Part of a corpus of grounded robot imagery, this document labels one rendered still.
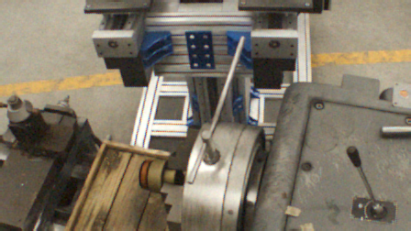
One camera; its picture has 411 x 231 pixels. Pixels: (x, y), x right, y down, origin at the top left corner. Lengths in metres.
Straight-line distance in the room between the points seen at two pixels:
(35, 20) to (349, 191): 3.01
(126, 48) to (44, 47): 1.90
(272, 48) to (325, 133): 0.49
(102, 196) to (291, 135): 0.64
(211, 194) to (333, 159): 0.26
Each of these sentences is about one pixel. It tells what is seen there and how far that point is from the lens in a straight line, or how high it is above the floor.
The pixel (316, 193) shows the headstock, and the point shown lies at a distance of 0.99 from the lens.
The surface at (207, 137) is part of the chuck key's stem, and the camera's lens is 0.98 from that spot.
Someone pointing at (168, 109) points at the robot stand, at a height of 0.21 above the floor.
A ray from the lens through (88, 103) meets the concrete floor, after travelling 2.94.
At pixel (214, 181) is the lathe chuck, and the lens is 1.04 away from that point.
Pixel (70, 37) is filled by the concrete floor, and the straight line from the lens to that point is 3.42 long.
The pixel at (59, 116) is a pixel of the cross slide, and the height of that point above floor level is 0.97.
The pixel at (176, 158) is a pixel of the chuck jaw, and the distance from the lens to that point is 1.19.
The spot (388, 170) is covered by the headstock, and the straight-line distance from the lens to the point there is 1.04.
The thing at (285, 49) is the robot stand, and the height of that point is 1.07.
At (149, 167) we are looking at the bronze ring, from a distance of 1.22.
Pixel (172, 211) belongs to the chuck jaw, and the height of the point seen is 1.12.
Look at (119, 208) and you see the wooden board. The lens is 1.45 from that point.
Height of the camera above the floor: 2.11
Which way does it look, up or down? 52 degrees down
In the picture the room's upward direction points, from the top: 1 degrees counter-clockwise
